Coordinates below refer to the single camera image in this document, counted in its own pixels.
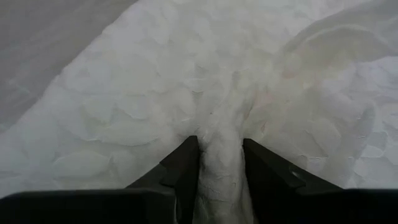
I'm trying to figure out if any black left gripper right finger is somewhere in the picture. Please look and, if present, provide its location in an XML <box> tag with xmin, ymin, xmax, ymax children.
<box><xmin>243</xmin><ymin>138</ymin><xmax>398</xmax><ymax>224</ymax></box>

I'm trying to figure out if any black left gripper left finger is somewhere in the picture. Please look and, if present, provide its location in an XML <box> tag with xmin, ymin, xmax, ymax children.
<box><xmin>0</xmin><ymin>136</ymin><xmax>200</xmax><ymax>224</ymax></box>

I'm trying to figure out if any white textured towel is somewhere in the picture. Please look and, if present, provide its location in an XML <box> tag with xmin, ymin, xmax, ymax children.
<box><xmin>0</xmin><ymin>0</ymin><xmax>398</xmax><ymax>224</ymax></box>

